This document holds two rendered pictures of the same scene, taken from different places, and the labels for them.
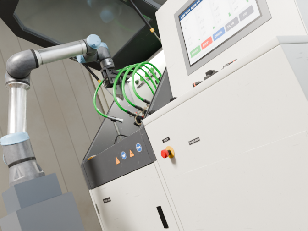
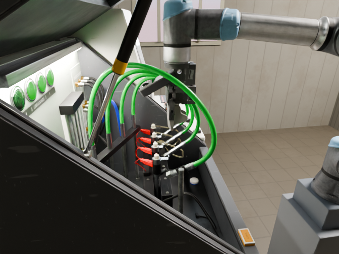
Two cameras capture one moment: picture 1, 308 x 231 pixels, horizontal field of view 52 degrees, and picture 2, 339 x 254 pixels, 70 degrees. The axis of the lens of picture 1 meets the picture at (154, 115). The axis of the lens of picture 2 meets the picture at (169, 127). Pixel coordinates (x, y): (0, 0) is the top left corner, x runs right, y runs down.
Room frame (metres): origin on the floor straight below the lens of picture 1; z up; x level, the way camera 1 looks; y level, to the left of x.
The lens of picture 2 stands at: (2.36, 0.53, 1.53)
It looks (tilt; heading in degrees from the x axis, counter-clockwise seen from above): 25 degrees down; 216
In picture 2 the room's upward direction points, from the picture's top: straight up
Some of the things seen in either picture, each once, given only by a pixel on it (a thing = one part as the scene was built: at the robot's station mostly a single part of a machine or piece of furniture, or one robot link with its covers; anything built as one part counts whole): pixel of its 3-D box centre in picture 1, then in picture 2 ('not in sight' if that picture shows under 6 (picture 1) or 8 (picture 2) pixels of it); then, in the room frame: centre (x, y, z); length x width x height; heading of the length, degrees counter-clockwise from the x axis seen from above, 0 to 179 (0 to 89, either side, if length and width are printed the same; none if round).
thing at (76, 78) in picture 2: not in sight; (85, 105); (1.83, -0.26, 1.20); 0.13 x 0.03 x 0.31; 42
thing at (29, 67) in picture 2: (148, 61); (53, 56); (2.01, -0.10, 1.43); 0.54 x 0.03 x 0.02; 42
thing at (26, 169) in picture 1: (24, 172); (336, 180); (1.38, 0.61, 0.95); 0.15 x 0.15 x 0.10
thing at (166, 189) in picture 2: not in sight; (156, 181); (1.75, 0.02, 0.91); 0.34 x 0.10 x 0.15; 42
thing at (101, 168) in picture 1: (115, 162); (220, 204); (1.68, 0.28, 0.87); 0.62 x 0.04 x 0.16; 42
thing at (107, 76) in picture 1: (111, 77); (179, 83); (1.79, 0.15, 1.35); 0.09 x 0.08 x 0.12; 132
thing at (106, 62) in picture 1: (107, 64); (176, 54); (1.79, 0.14, 1.43); 0.08 x 0.08 x 0.05
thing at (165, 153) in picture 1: (166, 153); not in sight; (1.31, 0.01, 0.80); 0.05 x 0.04 x 0.05; 42
